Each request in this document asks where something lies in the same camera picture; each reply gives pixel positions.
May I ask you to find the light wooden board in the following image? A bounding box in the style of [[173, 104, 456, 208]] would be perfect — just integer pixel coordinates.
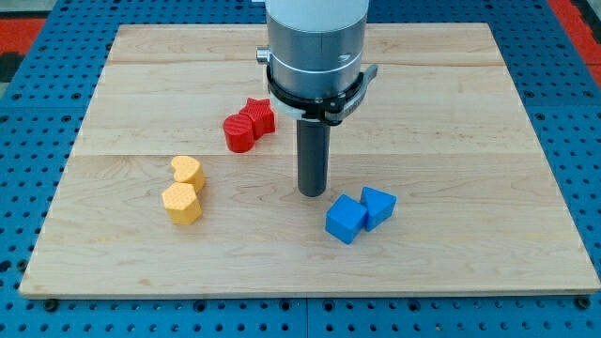
[[19, 23, 600, 300]]

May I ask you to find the blue triangular prism block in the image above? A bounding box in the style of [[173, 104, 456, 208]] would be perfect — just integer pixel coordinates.
[[360, 186, 397, 232]]

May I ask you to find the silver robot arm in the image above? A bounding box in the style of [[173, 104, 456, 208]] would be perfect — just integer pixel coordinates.
[[256, 0, 369, 99]]

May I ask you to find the yellow hexagon block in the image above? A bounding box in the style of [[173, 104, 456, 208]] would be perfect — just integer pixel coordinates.
[[162, 182, 203, 225]]

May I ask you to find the black tool clamp ring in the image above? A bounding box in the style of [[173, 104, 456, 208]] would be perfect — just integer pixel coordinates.
[[265, 63, 379, 127]]

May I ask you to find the yellow heart block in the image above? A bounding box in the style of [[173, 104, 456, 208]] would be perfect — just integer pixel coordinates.
[[171, 155, 206, 193]]

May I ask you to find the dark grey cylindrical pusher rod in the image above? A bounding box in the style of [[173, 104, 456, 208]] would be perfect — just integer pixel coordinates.
[[297, 120, 331, 197]]

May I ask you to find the blue cube block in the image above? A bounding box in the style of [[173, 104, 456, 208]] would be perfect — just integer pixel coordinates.
[[325, 194, 367, 244]]

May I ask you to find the red star block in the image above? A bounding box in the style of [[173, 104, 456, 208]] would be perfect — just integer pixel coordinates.
[[239, 98, 276, 140]]

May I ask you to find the red cylinder block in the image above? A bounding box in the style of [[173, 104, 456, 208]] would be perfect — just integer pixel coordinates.
[[223, 114, 254, 153]]

